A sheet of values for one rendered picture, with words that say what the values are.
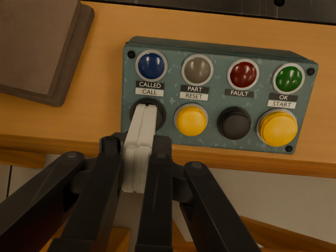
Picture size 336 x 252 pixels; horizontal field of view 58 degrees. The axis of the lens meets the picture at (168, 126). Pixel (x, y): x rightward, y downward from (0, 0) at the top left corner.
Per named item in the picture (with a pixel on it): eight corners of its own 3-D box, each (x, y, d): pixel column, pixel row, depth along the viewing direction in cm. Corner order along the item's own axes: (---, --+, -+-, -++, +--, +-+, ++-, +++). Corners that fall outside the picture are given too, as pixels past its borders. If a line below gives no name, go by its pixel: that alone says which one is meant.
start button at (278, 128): (289, 143, 25) (294, 150, 24) (254, 140, 25) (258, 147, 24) (298, 111, 24) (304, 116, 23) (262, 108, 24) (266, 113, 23)
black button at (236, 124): (245, 137, 25) (248, 143, 24) (216, 134, 25) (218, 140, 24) (251, 110, 24) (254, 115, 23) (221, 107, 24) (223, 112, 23)
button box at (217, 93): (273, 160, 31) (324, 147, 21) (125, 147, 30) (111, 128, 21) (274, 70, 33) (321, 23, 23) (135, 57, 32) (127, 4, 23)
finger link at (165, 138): (147, 177, 15) (208, 182, 15) (153, 134, 19) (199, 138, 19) (145, 202, 15) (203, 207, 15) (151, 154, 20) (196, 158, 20)
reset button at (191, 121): (203, 133, 25) (204, 139, 24) (174, 130, 25) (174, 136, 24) (207, 106, 24) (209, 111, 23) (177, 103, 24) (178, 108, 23)
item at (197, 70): (209, 86, 24) (212, 79, 22) (181, 83, 24) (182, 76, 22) (210, 63, 24) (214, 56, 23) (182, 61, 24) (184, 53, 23)
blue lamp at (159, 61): (164, 82, 24) (165, 75, 22) (136, 79, 23) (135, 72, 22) (166, 59, 24) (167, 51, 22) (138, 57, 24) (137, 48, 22)
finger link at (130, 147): (134, 194, 17) (121, 192, 17) (144, 140, 24) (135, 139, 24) (137, 147, 16) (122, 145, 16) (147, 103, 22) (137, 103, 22)
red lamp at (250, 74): (253, 90, 24) (260, 84, 22) (225, 87, 24) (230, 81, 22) (254, 68, 24) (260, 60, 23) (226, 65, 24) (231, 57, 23)
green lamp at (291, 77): (298, 94, 24) (306, 88, 22) (270, 91, 24) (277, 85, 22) (297, 72, 24) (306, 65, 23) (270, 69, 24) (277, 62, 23)
